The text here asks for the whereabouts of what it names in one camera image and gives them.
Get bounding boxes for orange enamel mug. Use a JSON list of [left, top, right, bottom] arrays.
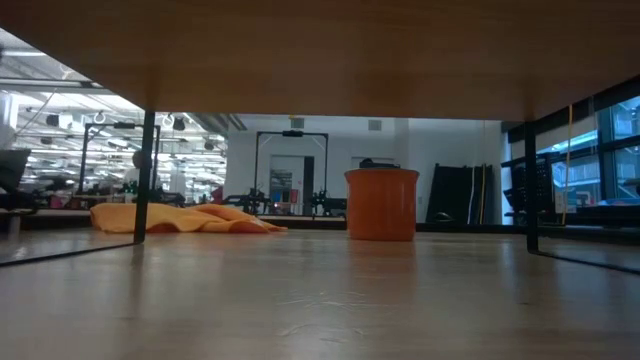
[[344, 168, 421, 243]]

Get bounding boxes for wooden shelf with black legs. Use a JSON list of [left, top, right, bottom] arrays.
[[0, 0, 640, 275]]

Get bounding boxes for black leaning panels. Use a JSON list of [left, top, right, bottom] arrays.
[[426, 162, 495, 226]]

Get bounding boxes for orange microfibre cloth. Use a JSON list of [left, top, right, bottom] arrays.
[[90, 201, 289, 235]]

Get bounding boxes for person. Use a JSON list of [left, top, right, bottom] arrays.
[[123, 149, 153, 189]]

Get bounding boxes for dark monitor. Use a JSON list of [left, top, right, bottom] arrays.
[[0, 147, 32, 190]]

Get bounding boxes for black aluminium table frame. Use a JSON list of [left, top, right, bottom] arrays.
[[0, 207, 640, 246]]

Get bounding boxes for black gantry frame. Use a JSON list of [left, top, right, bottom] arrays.
[[78, 121, 162, 197], [254, 130, 330, 201]]

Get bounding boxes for black wire rack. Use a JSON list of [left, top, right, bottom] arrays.
[[501, 151, 560, 217]]

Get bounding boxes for yellow hanging cable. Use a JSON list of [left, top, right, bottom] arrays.
[[559, 103, 574, 227]]

